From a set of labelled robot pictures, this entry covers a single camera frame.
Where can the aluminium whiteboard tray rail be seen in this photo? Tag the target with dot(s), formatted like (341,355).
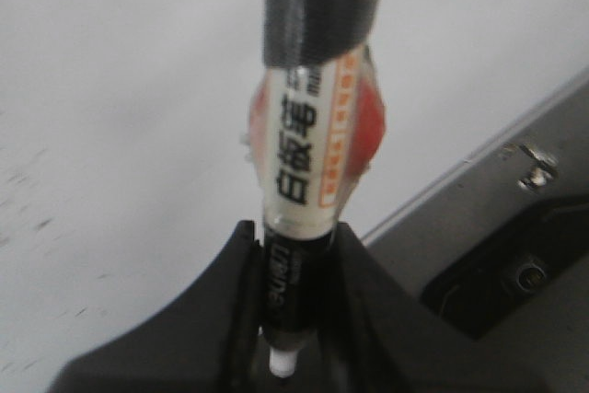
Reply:
(464,205)

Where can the black base with socket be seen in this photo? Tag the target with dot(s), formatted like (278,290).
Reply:
(510,266)

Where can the metal tray bracket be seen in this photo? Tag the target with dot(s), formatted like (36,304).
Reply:
(541,169)

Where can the white whiteboard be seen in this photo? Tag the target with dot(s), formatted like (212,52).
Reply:
(124,155)

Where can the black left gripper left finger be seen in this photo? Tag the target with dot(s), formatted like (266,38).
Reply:
(203,341)

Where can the black taped whiteboard marker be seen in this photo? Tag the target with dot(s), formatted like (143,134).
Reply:
(314,126)

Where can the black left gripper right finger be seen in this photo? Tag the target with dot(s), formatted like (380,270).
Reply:
(374,337)

